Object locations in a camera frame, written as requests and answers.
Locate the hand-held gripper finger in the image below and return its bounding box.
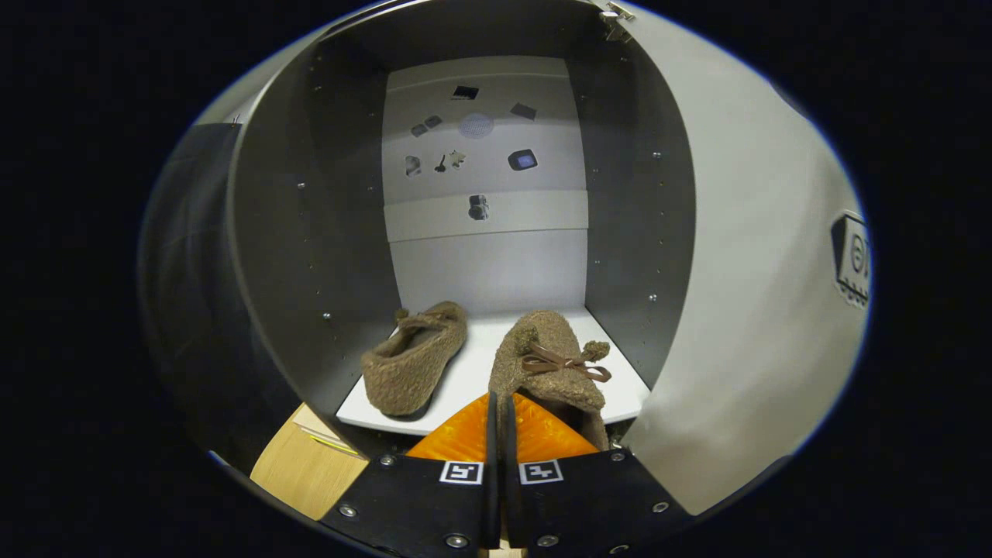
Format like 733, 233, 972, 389
502, 391, 694, 557
319, 391, 501, 558

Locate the stack of books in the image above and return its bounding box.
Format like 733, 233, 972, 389
293, 403, 361, 458

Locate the brown fuzzy shoe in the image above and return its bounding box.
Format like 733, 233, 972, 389
488, 310, 613, 452
361, 301, 469, 417

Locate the dark grey shoe cabinet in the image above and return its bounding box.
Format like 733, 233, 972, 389
225, 0, 698, 458

